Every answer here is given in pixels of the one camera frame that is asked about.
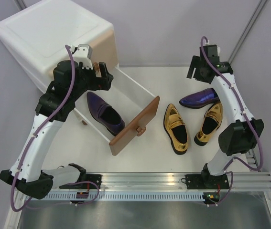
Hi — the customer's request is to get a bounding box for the brown bear drawer knob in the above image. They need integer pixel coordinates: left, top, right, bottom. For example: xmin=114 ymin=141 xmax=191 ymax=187
xmin=93 ymin=62 xmax=100 ymax=73

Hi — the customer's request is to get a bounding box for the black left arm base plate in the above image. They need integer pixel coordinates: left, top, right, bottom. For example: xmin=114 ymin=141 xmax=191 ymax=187
xmin=59 ymin=174 xmax=102 ymax=189

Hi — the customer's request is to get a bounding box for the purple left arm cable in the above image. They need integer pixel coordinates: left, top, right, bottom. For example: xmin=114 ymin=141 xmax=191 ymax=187
xmin=10 ymin=44 xmax=100 ymax=212

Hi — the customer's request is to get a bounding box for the white slotted cable duct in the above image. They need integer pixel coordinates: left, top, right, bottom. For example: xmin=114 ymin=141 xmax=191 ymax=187
xmin=43 ymin=191 xmax=204 ymax=202

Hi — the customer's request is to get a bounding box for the gold metallic loafer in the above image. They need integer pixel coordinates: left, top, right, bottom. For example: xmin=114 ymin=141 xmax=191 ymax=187
xmin=194 ymin=102 xmax=223 ymax=146
xmin=163 ymin=104 xmax=189 ymax=155

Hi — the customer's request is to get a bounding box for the brown-front pulled-out drawer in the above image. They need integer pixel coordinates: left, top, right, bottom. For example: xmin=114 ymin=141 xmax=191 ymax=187
xmin=75 ymin=67 xmax=160 ymax=156

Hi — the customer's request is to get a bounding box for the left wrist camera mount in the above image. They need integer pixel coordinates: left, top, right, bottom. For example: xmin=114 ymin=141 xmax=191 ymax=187
xmin=70 ymin=44 xmax=93 ymax=70

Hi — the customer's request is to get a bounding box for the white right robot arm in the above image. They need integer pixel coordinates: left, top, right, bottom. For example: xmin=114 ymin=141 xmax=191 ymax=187
xmin=185 ymin=45 xmax=264 ymax=189

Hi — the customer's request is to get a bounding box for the white plastic shoe cabinet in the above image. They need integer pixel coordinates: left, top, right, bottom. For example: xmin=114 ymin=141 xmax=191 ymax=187
xmin=0 ymin=0 xmax=114 ymax=92

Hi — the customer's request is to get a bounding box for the purple metallic loafer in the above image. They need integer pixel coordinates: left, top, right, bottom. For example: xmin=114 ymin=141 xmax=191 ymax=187
xmin=179 ymin=88 xmax=220 ymax=109
xmin=87 ymin=92 xmax=125 ymax=136

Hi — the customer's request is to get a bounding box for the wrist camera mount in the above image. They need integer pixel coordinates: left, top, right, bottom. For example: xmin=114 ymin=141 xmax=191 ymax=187
xmin=70 ymin=44 xmax=93 ymax=70
xmin=203 ymin=40 xmax=221 ymax=55

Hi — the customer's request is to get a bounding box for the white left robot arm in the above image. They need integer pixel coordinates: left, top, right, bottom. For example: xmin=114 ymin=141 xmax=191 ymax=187
xmin=0 ymin=61 xmax=113 ymax=199

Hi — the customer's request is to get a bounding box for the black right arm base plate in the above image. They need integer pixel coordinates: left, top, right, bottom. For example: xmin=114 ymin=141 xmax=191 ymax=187
xmin=185 ymin=174 xmax=230 ymax=190

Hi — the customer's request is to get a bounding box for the aluminium corner frame post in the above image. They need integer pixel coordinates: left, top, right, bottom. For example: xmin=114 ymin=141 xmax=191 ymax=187
xmin=228 ymin=0 xmax=269 ymax=65

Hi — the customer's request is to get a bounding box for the beige drawer front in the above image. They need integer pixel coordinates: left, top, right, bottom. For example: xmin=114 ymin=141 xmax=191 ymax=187
xmin=89 ymin=29 xmax=119 ymax=70

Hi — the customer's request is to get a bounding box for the aluminium left frame post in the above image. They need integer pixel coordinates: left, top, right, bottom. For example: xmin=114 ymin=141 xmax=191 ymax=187
xmin=13 ymin=0 xmax=27 ymax=11

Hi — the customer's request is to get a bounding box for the aluminium mounting rail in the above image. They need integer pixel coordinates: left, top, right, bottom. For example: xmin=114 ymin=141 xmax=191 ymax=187
xmin=15 ymin=172 xmax=271 ymax=191

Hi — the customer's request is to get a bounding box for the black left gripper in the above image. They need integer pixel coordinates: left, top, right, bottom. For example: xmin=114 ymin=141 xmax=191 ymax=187
xmin=70 ymin=62 xmax=113 ymax=101

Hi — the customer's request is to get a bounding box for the brown lower drawer knob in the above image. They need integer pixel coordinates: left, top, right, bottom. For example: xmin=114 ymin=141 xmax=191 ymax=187
xmin=136 ymin=126 xmax=146 ymax=136

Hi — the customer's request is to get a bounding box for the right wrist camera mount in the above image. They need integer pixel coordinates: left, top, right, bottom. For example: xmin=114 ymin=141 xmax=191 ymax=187
xmin=203 ymin=40 xmax=221 ymax=55

